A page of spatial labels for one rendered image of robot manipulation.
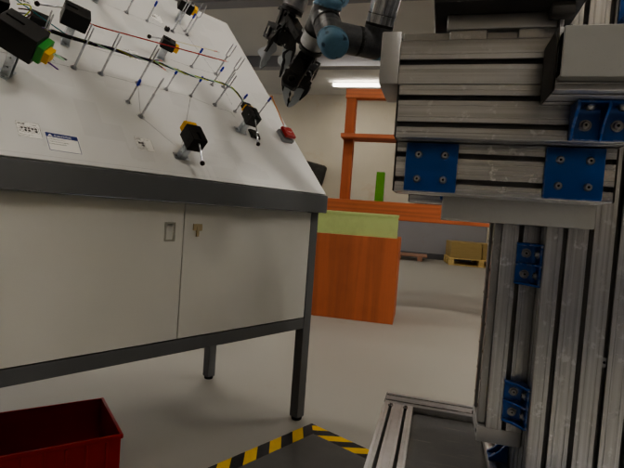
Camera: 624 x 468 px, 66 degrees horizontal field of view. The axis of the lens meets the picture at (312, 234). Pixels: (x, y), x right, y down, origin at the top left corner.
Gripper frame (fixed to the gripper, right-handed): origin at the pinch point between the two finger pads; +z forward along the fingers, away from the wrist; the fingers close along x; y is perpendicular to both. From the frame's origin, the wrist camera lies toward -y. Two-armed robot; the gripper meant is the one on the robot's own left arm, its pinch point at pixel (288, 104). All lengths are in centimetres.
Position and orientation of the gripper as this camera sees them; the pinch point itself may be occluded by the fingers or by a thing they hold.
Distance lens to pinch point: 155.9
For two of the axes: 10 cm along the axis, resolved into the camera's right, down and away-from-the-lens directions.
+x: -8.7, -4.9, -0.1
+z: -3.4, 5.9, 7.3
